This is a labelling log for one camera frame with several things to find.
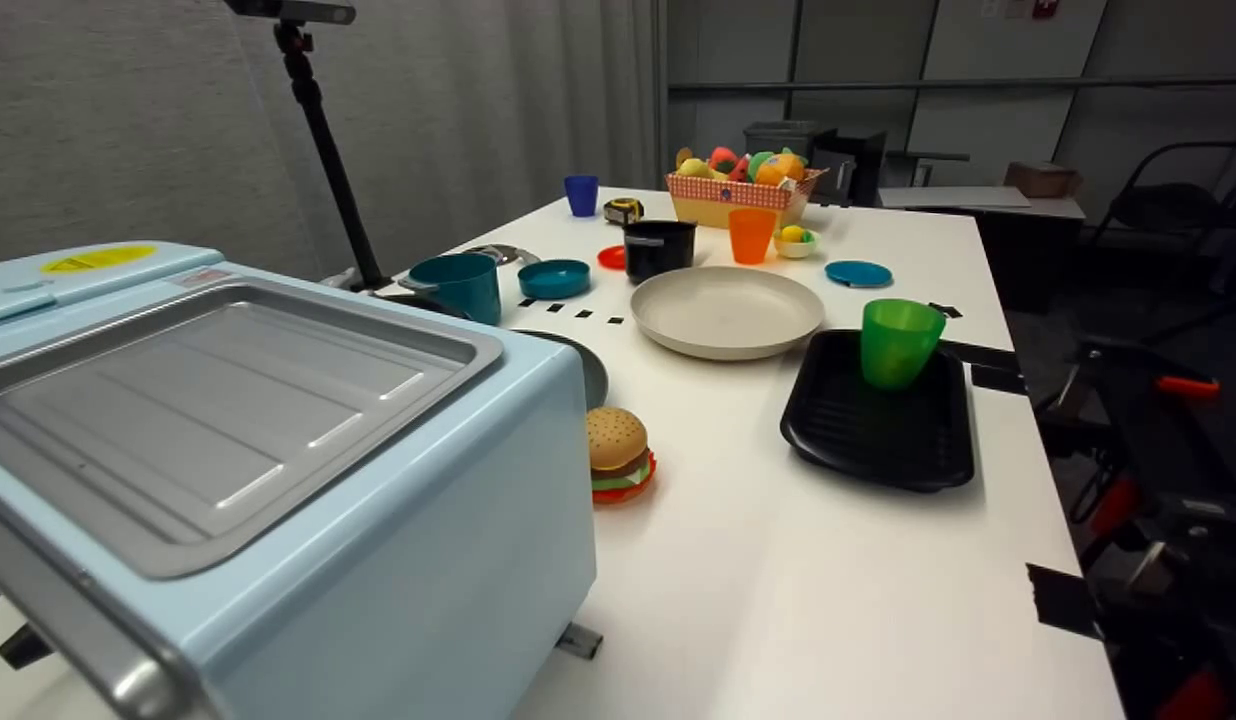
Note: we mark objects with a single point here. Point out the beige round plate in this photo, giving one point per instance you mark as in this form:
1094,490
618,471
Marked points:
727,315

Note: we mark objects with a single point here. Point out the green plastic cup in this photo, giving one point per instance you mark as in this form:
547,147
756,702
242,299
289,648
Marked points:
899,340

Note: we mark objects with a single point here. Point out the blue round lid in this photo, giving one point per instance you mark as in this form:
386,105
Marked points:
857,272

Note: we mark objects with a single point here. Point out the black plastic tray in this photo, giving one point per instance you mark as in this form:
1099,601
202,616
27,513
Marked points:
904,436

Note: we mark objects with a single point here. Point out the black cup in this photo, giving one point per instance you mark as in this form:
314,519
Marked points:
659,246

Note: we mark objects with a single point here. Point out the teal pot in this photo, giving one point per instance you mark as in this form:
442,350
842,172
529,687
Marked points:
459,284

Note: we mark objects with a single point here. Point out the blue plastic cup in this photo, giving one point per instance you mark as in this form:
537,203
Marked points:
580,192

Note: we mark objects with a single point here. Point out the orange plastic cup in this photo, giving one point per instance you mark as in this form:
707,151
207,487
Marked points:
748,232

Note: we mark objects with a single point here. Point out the light blue toaster oven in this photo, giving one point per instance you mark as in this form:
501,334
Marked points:
249,499

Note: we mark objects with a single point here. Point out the red small lid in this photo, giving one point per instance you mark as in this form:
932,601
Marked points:
615,258

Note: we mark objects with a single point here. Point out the teal small bowl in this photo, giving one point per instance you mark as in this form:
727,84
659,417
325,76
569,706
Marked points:
554,279

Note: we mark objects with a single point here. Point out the pink basket of toy fruit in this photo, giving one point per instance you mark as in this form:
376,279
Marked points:
709,184

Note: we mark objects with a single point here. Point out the toy hamburger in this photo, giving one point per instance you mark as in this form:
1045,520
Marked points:
618,455

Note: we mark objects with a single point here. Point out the black camera tripod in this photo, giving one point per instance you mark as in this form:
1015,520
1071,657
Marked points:
293,37

